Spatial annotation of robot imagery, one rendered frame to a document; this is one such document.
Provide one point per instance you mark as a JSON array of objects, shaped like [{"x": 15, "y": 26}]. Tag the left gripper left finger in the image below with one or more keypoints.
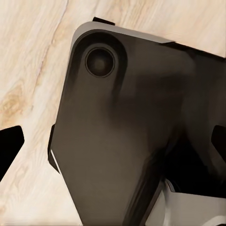
[{"x": 11, "y": 141}]

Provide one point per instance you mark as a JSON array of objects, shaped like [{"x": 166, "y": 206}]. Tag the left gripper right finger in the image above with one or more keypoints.
[{"x": 218, "y": 139}]

